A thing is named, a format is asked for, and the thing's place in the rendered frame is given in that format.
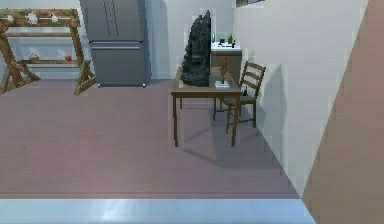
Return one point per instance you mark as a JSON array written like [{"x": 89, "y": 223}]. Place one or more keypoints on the brown wooden table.
[{"x": 206, "y": 91}]

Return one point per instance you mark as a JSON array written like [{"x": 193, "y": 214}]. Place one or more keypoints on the brown figurine on white base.
[{"x": 223, "y": 71}]

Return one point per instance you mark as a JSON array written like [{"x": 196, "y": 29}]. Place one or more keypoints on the dark stone sculpture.
[{"x": 198, "y": 56}]

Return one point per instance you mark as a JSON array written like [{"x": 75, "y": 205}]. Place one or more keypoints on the small black bottle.
[{"x": 245, "y": 91}]

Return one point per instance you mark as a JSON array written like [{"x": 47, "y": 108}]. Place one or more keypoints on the brown wooden chair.
[{"x": 250, "y": 83}]

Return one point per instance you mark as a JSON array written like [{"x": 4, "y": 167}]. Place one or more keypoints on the brown cabinet with white top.
[{"x": 226, "y": 56}]

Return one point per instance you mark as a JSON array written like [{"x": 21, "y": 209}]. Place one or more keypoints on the green bottle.
[{"x": 230, "y": 39}]

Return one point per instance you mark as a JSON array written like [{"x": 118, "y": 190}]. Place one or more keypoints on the grey fridge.
[{"x": 117, "y": 50}]

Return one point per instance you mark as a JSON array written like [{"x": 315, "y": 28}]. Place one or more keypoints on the red small bowl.
[{"x": 68, "y": 58}]

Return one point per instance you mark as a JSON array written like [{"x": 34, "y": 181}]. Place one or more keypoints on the tan basket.
[{"x": 33, "y": 57}]

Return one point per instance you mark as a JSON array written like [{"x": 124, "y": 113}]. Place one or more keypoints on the rustic wooden shelf table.
[{"x": 40, "y": 20}]

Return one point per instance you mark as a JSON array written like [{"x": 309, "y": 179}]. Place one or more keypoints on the framed wall picture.
[{"x": 250, "y": 2}]

